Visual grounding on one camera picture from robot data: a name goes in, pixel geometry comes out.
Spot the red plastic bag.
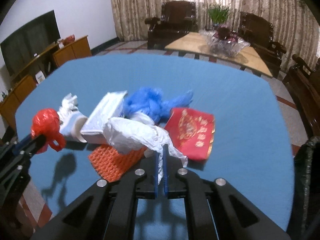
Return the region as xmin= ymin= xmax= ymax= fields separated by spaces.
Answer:
xmin=31 ymin=108 xmax=66 ymax=154

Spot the white tissue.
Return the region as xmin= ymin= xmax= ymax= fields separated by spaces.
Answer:
xmin=103 ymin=117 xmax=188 ymax=167

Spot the orange foam net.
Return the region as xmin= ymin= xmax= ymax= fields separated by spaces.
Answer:
xmin=88 ymin=145 xmax=147 ymax=183

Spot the blue plastic bag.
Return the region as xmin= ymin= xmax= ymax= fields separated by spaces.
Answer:
xmin=123 ymin=87 xmax=194 ymax=124

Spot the white tissue pack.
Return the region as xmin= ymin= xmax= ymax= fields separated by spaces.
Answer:
xmin=80 ymin=90 xmax=127 ymax=145

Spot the black trash bin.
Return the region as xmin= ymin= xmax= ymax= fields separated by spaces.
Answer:
xmin=286 ymin=136 xmax=319 ymax=239

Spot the white box in cabinet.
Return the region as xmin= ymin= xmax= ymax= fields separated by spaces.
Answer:
xmin=35 ymin=71 xmax=46 ymax=84

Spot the blue table cloth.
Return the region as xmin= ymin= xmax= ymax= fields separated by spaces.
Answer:
xmin=15 ymin=54 xmax=294 ymax=239

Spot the black flat television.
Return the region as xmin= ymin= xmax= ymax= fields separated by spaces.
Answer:
xmin=1 ymin=10 xmax=60 ymax=76

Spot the wooden tv cabinet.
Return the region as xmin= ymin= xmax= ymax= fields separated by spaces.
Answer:
xmin=1 ymin=36 xmax=92 ymax=130

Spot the wooden coffee table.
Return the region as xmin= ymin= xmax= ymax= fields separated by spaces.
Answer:
xmin=165 ymin=32 xmax=273 ymax=77

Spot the red object on cabinet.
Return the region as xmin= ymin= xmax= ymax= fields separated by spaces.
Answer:
xmin=62 ymin=34 xmax=75 ymax=46

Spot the glass fruit bowl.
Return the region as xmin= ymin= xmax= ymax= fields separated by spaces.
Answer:
xmin=199 ymin=30 xmax=251 ymax=57

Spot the red fruit in bowl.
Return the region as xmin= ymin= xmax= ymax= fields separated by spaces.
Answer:
xmin=216 ymin=24 xmax=238 ymax=42

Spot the left dark wooden armchair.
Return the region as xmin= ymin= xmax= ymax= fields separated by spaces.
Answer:
xmin=144 ymin=1 xmax=198 ymax=49

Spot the dark wooden armchair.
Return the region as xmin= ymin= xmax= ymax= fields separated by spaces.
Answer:
xmin=144 ymin=1 xmax=198 ymax=49
xmin=238 ymin=11 xmax=287 ymax=77

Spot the green potted plant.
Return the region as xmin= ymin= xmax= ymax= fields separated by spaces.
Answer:
xmin=207 ymin=4 xmax=230 ymax=30

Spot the right dark wooden armchair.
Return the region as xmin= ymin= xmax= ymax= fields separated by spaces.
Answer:
xmin=238 ymin=11 xmax=287 ymax=77

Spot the dark wooden sofa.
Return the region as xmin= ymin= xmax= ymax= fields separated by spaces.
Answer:
xmin=283 ymin=54 xmax=320 ymax=138

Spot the beige patterned curtain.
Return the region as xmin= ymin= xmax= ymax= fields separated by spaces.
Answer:
xmin=111 ymin=0 xmax=319 ymax=71

